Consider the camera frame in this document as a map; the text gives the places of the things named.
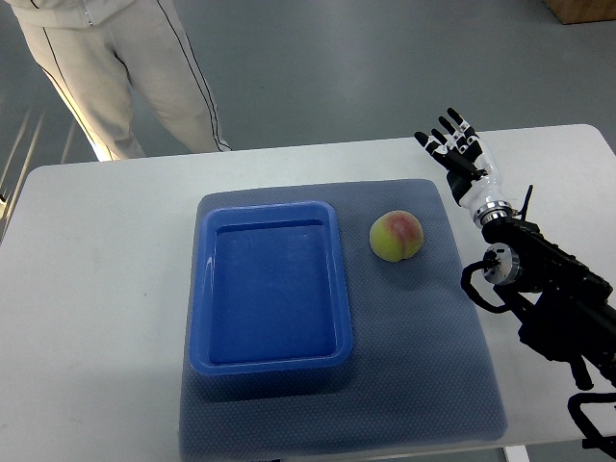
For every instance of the green red peach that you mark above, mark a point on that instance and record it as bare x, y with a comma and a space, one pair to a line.
397, 235

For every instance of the brown cardboard box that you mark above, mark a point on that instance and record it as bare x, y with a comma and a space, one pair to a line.
570, 12

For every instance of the blue plastic tray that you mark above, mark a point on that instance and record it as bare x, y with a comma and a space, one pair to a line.
270, 292

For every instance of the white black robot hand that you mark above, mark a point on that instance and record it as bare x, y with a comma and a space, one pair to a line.
472, 174

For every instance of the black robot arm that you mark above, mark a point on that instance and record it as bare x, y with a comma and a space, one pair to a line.
561, 304

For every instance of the person in beige trousers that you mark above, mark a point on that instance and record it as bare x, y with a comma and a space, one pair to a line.
97, 54

